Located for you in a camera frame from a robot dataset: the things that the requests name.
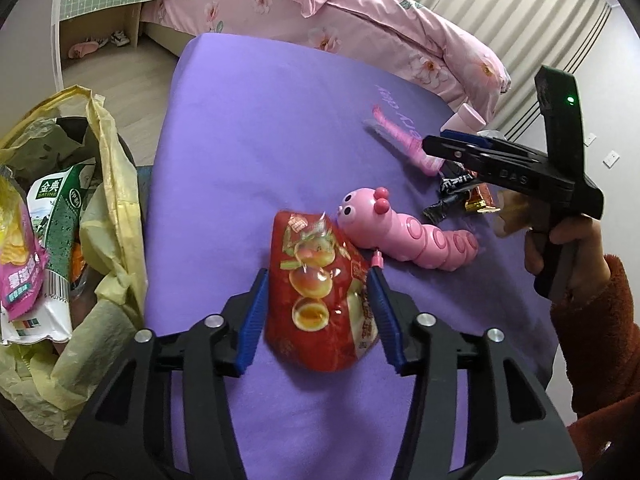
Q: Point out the pink caterpillar toy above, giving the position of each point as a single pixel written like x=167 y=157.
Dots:
x=415 y=235

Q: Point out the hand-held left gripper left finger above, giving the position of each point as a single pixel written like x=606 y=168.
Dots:
x=252 y=320

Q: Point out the gold candy wrapper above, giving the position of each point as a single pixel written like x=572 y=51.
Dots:
x=480 y=201

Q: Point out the person's right hand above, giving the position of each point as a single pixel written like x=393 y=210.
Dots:
x=587 y=255

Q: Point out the pink toy comb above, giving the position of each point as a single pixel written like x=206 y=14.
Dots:
x=400 y=140

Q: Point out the beige bed frame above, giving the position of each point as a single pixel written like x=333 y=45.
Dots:
x=162 y=37

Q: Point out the purple table mat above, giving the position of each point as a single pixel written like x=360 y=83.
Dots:
x=260 y=150

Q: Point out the green white milk packet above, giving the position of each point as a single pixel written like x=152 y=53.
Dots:
x=52 y=240

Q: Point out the white pleated curtain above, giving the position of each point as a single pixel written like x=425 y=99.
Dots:
x=525 y=35

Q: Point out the person's right forearm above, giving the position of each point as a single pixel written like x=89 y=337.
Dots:
x=605 y=360

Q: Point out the pink floral duvet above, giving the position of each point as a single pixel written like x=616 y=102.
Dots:
x=350 y=15

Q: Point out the black white candy wrapper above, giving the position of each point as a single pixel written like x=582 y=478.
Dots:
x=456 y=182

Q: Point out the wooden open cabinet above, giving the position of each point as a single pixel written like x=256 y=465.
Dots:
x=135 y=25

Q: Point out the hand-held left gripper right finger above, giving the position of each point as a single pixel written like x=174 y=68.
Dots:
x=385 y=320

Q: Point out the yellow plastic bag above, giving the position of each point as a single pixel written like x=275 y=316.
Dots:
x=112 y=200

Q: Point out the white wall socket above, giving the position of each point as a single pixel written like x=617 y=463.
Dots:
x=590 y=138
x=611 y=160

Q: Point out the pink yellow chip packet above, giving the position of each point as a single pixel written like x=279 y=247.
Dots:
x=20 y=270

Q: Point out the pink slippers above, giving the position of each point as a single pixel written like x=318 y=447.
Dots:
x=82 y=50

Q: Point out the orange snack packet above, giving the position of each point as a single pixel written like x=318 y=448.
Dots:
x=77 y=262

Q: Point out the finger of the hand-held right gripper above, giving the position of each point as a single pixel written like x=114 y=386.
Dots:
x=450 y=147
x=462 y=135

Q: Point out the red fruit snack packet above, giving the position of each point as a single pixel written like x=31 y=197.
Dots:
x=320 y=300

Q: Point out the small white shoes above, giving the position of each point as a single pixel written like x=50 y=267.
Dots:
x=117 y=38

